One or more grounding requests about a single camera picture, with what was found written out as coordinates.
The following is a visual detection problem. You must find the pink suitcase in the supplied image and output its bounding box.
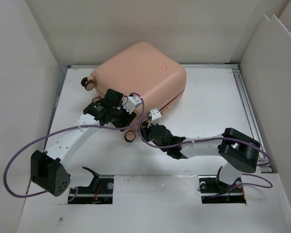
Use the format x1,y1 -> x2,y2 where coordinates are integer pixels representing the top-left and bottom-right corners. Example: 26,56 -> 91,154
81,42 -> 187,142

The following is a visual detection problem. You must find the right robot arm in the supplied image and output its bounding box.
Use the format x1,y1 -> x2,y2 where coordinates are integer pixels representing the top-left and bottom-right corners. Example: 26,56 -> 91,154
138,123 -> 260,193

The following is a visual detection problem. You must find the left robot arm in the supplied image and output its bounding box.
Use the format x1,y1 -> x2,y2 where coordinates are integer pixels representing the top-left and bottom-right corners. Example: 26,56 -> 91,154
31,89 -> 143,197

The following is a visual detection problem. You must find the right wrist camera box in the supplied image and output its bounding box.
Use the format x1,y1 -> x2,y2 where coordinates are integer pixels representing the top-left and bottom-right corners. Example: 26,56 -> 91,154
150,109 -> 162,121

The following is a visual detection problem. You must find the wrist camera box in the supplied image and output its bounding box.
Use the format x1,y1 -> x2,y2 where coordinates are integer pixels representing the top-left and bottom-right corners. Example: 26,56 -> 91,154
122,96 -> 142,114
150,109 -> 162,121

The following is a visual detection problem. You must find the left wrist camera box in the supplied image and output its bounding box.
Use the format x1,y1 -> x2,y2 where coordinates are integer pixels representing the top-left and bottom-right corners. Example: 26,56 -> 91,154
122,96 -> 142,114

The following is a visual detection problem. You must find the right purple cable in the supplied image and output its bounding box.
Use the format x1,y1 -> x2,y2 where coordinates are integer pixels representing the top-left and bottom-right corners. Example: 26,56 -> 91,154
138,111 -> 274,199

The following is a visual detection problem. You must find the purple cable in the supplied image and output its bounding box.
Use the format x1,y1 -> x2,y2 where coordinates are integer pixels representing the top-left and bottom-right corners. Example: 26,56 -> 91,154
3,92 -> 146,202
138,111 -> 274,199

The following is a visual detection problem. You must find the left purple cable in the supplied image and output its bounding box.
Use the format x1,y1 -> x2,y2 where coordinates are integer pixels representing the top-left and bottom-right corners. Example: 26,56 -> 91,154
3,92 -> 146,202

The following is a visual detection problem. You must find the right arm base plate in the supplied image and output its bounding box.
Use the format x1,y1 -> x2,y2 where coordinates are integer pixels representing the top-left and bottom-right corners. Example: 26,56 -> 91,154
198,176 -> 246,204

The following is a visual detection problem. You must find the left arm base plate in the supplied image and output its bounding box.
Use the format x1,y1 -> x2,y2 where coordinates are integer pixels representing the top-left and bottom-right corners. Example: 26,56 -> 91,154
67,176 -> 114,205

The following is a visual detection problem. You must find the aluminium rail frame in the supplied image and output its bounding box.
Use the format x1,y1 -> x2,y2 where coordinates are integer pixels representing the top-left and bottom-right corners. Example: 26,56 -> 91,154
232,63 -> 274,173

